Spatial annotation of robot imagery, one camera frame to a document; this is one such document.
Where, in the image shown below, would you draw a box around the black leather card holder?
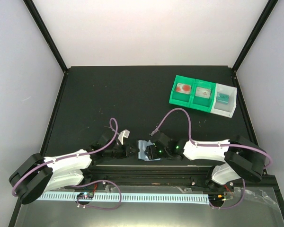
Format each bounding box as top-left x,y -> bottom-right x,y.
138,140 -> 162,161

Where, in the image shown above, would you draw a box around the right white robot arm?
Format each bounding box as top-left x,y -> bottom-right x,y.
138,132 -> 268,192

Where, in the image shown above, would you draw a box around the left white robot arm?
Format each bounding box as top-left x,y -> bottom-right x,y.
9,130 -> 139,204

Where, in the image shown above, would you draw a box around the card with red circles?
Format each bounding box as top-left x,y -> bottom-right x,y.
176,83 -> 192,95

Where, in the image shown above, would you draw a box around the white card red marks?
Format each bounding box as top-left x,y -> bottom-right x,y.
195,87 -> 212,99

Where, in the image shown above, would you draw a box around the teal card in bin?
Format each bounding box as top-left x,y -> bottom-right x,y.
216,92 -> 230,105

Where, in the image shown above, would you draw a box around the left green bin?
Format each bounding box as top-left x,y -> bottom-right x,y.
169,75 -> 196,107

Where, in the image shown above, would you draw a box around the green bin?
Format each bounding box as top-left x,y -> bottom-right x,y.
189,79 -> 216,113
169,75 -> 196,107

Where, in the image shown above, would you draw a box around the small circuit board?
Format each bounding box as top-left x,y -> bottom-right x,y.
77,192 -> 94,200

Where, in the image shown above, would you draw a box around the middle green bin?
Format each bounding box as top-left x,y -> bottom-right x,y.
189,79 -> 216,113

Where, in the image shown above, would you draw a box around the white bin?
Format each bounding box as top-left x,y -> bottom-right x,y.
210,83 -> 237,118

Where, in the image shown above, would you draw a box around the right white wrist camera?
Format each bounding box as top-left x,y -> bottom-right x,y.
150,129 -> 159,137

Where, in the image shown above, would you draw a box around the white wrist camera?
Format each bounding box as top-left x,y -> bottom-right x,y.
150,129 -> 159,137
117,129 -> 130,145

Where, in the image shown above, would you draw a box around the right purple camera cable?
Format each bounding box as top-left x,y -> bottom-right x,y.
155,108 -> 273,171

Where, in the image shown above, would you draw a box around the purple camera cable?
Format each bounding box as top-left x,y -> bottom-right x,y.
11,118 -> 119,196
155,108 -> 273,171

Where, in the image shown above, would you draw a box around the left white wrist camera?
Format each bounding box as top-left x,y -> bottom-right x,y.
117,129 -> 130,145

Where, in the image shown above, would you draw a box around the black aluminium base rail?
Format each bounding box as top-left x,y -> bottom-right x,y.
65,165 -> 277,192

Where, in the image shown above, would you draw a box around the purple cable loop left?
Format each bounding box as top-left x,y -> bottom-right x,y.
70,179 -> 123,210

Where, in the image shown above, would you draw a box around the purple cable loop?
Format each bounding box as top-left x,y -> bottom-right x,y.
70,179 -> 123,210
209,181 -> 247,210

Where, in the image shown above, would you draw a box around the white slotted cable duct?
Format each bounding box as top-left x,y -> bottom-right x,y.
38,192 -> 209,205

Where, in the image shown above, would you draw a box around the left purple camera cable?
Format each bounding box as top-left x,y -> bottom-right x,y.
11,118 -> 119,196

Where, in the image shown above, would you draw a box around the purple cable loop right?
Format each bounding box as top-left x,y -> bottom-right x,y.
209,181 -> 247,210

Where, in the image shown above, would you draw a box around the left black frame post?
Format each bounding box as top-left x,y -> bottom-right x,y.
23,0 -> 68,73

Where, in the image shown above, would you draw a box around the black frame post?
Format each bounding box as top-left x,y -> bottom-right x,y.
232,0 -> 278,73
23,0 -> 68,73

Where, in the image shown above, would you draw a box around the right black frame post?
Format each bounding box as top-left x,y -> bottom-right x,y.
232,0 -> 278,73

